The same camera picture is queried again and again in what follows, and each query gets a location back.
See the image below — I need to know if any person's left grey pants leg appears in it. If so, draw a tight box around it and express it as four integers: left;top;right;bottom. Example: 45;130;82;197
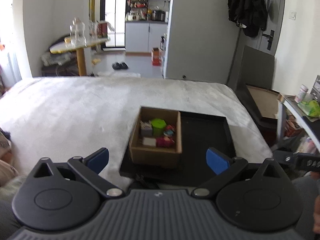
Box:
0;175;28;240

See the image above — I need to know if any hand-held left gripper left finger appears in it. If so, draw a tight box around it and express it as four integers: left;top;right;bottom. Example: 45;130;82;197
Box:
26;147;125;200

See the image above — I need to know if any person's right grey pants leg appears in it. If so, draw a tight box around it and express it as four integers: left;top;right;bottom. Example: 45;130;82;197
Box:
291;176;320;240

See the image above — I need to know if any pink hooded figurine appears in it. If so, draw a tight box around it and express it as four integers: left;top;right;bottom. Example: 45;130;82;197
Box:
156;136;175;148

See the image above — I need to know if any round gold-rimmed table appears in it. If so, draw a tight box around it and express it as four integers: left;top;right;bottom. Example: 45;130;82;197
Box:
49;36;111;77

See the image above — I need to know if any dark grey panel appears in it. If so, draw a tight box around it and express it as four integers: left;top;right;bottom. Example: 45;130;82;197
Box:
231;45;275;92

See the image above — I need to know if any black shallow tray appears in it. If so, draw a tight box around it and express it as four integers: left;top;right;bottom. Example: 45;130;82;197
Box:
119;110;237;188

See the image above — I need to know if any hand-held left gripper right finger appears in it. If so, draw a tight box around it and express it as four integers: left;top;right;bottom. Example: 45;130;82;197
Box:
191;147;291;200

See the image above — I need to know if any white desk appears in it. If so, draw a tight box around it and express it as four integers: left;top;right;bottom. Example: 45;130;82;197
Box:
276;94;320;155

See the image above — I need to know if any grey drawer organizer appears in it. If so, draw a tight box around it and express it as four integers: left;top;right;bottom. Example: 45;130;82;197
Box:
311;75;320;102

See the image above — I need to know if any white kitchen cabinet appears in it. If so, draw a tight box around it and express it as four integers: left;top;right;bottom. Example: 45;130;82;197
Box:
124;21;168;53

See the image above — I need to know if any green plastic bag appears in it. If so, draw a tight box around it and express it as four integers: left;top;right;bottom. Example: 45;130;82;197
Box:
297;100;320;118

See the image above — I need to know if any purple cube toy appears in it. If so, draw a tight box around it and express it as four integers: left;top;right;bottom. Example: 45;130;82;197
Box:
140;121;153;137

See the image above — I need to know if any kitchen rack with jars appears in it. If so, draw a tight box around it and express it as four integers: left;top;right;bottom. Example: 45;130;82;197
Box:
129;0;150;22

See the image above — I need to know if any orange carton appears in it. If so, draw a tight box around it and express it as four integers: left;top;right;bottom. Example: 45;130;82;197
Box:
151;47;162;66

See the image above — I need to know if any pink-lidded white jar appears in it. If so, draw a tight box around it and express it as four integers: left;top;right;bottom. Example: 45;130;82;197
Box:
294;84;308;103

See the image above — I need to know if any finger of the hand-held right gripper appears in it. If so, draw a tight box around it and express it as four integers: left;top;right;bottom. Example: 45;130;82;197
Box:
273;151;299;167

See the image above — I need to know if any blue red figurine with jar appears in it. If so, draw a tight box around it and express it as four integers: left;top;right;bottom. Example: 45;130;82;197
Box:
163;124;177;137

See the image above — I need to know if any black-framed brown board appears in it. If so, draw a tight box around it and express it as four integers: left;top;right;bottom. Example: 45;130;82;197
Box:
236;82;283;130

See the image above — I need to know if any green hexagonal box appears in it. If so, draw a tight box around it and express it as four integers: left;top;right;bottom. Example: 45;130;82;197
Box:
151;118;167;137

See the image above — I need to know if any red tin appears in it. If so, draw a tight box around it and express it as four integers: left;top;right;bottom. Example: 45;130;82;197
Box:
97;21;109;37

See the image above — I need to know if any brown cardboard box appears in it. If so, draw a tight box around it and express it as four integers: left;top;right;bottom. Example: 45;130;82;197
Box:
128;106;183;168

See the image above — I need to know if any grey door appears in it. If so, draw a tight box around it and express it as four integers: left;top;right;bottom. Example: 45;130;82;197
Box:
237;0;287;58

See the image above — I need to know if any black hanging jacket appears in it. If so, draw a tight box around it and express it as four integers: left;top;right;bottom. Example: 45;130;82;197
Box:
227;0;269;38

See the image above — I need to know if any person's right forearm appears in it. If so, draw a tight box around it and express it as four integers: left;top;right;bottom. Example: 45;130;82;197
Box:
312;195;320;233

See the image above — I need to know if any person's grey pants leg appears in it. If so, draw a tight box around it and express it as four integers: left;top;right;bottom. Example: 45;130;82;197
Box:
0;175;28;240
291;176;320;240

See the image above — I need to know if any black-framed glass door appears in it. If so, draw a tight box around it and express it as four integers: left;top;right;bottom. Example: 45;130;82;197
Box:
100;0;127;49

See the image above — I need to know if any black door handle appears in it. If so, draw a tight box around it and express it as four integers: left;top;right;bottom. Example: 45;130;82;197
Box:
262;30;275;50

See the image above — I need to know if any clear glass jar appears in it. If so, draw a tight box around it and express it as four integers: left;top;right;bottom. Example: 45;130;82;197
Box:
69;17;87;47

